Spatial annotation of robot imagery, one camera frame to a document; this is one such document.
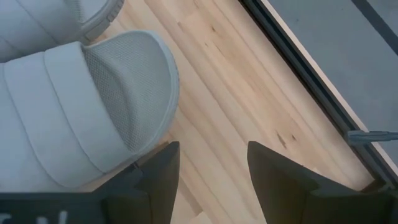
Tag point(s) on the grey metal bracket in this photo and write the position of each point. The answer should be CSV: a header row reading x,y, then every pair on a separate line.
x,y
370,137

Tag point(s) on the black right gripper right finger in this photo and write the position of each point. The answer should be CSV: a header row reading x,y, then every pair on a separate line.
x,y
295,202

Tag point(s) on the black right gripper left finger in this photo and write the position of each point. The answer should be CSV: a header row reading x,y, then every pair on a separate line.
x,y
155,193

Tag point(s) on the black aluminium table frame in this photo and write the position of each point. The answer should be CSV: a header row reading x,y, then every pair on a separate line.
x,y
306,77

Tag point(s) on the grey rubber slide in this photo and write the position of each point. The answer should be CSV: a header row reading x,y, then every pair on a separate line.
x,y
77,118
37,21

